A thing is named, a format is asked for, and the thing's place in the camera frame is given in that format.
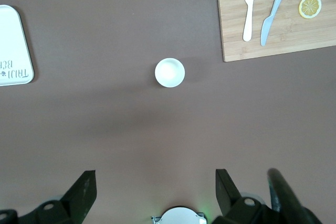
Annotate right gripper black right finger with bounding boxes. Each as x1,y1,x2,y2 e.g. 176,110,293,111
214,168,276,224

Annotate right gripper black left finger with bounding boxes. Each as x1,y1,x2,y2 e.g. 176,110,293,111
19,170,97,224

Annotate white plastic cup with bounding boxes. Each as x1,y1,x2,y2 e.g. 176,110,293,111
154,57,186,88

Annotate cream tray with bear print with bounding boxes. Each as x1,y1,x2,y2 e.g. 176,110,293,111
0,4,35,87

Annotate bamboo cutting board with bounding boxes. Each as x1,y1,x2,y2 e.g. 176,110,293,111
215,0,336,63

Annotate grey plastic knife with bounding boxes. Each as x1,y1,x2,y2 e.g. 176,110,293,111
260,0,289,47

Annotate white plastic knife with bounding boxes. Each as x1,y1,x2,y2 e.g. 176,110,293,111
242,0,259,42

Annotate yellow lemon slice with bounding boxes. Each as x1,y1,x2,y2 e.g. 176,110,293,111
298,0,322,19

